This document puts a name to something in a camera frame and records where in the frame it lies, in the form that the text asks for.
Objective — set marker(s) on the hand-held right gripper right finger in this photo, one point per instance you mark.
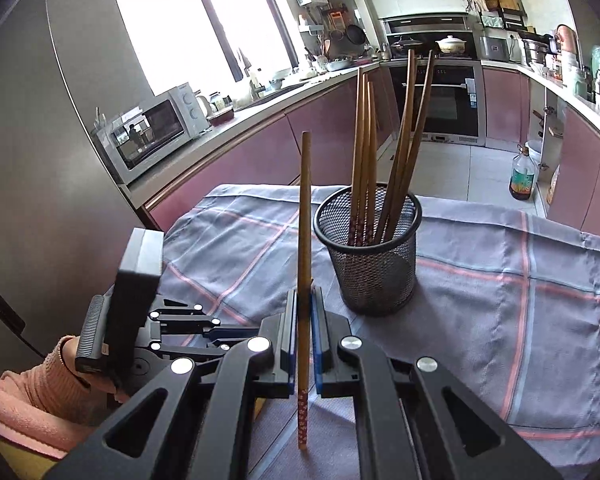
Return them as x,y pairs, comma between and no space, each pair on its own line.
316,332

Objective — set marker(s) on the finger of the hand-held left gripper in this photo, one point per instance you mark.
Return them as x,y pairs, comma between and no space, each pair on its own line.
230,332
205,347

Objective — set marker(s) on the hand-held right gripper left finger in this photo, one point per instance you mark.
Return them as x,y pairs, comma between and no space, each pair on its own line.
292,332

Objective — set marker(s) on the black mesh holder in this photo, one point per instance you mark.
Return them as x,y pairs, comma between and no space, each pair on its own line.
375,280

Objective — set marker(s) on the person's left hand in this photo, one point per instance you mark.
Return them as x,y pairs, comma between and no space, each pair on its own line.
70,355

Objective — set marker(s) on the white toaster oven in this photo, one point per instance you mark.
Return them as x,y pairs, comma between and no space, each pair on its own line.
150,135

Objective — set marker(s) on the grey plaid cloth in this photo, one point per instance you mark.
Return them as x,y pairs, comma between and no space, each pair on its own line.
480,310

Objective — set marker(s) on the grey refrigerator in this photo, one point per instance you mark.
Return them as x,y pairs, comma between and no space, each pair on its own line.
40,135

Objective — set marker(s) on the black built-in oven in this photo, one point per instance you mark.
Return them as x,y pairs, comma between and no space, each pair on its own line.
437,105

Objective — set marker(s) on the brown oil bottle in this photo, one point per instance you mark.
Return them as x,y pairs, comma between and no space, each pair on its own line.
523,175

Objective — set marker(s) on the kitchen window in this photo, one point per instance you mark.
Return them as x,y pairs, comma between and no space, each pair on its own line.
200,20

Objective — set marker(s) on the clear plastic bag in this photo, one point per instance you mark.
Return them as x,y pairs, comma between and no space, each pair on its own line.
553,185

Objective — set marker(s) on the white bucket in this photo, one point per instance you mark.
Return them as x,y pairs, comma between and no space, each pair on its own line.
536,152

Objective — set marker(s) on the black lidded pot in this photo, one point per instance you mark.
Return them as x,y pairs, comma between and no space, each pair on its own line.
406,46

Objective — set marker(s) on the white casserole pot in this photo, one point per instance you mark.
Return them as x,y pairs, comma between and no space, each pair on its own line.
451,45

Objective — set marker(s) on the stainless steel pot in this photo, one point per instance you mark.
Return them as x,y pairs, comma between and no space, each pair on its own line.
536,51

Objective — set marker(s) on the black countertop shelf rack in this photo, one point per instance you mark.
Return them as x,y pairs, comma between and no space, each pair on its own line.
495,7

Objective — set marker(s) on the pink kettle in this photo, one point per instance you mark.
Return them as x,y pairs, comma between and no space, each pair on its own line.
567,42

